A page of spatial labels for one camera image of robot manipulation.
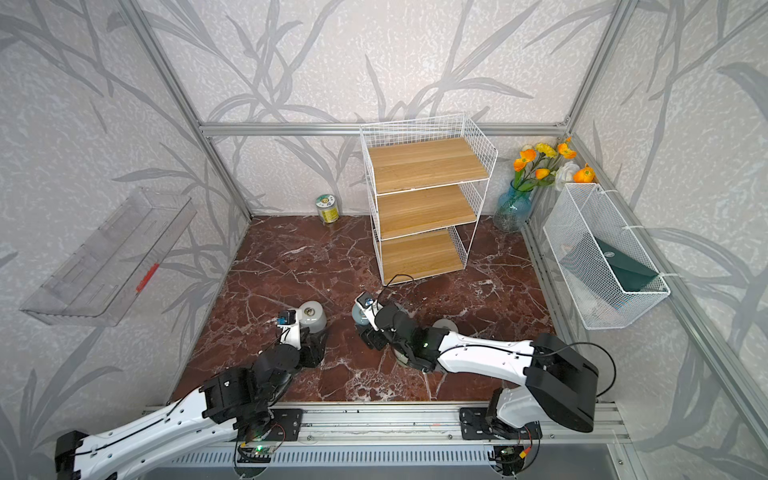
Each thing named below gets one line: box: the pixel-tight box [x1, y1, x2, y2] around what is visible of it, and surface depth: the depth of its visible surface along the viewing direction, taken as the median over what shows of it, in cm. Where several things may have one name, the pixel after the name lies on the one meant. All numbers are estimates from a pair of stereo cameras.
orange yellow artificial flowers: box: [514, 137, 596, 191], surface depth 90 cm
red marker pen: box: [135, 263, 160, 293], surface depth 66 cm
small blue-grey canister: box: [352, 302, 370, 325], surface depth 77 cm
